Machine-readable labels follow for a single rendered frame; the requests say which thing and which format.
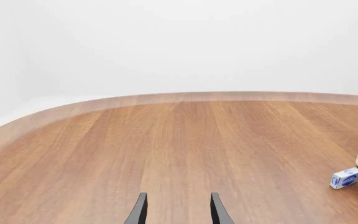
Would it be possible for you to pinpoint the white blue cream cheese box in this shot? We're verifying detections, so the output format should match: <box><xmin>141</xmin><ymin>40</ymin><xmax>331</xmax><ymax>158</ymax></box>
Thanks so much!
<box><xmin>329</xmin><ymin>166</ymin><xmax>358</xmax><ymax>190</ymax></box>

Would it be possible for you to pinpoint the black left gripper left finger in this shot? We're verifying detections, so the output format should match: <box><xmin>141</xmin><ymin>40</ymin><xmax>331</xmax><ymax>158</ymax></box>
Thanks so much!
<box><xmin>123</xmin><ymin>192</ymin><xmax>148</xmax><ymax>224</ymax></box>

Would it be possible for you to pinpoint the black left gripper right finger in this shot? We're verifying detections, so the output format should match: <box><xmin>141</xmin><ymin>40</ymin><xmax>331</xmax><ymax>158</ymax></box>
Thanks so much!
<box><xmin>210</xmin><ymin>192</ymin><xmax>236</xmax><ymax>224</ymax></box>

